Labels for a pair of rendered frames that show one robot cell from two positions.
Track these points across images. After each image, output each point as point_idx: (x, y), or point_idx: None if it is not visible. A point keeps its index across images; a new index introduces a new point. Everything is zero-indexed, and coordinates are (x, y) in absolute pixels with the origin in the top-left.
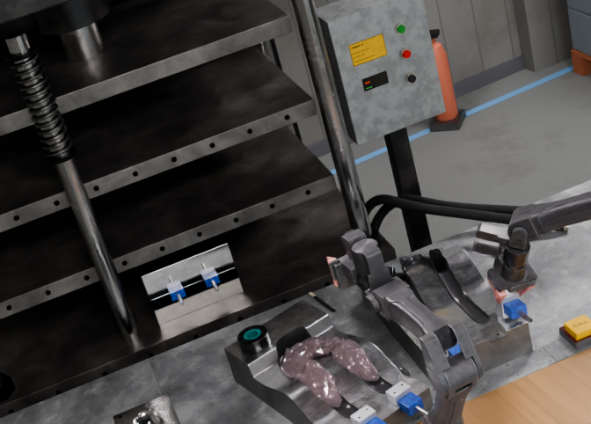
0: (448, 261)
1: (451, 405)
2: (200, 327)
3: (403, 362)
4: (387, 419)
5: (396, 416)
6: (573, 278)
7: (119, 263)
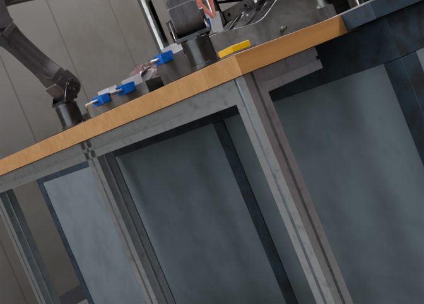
0: (267, 2)
1: (11, 53)
2: None
3: None
4: (115, 96)
5: (121, 96)
6: None
7: (226, 14)
